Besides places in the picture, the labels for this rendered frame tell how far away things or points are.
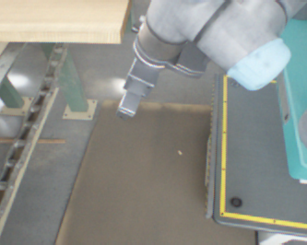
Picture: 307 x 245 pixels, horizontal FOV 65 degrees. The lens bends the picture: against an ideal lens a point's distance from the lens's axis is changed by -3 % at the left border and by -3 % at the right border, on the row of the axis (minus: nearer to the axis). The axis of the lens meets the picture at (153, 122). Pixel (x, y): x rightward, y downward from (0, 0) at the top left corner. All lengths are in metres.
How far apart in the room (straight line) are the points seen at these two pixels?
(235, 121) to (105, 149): 0.68
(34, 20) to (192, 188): 0.96
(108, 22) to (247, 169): 0.69
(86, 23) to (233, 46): 0.32
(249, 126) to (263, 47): 0.75
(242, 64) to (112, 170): 1.04
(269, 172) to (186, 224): 0.43
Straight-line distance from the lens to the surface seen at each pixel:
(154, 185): 1.23
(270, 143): 1.05
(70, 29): 0.54
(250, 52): 0.33
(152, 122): 1.41
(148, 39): 0.39
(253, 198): 0.93
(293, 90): 0.66
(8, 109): 1.74
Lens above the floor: 1.16
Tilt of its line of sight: 55 degrees down
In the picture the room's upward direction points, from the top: 2 degrees counter-clockwise
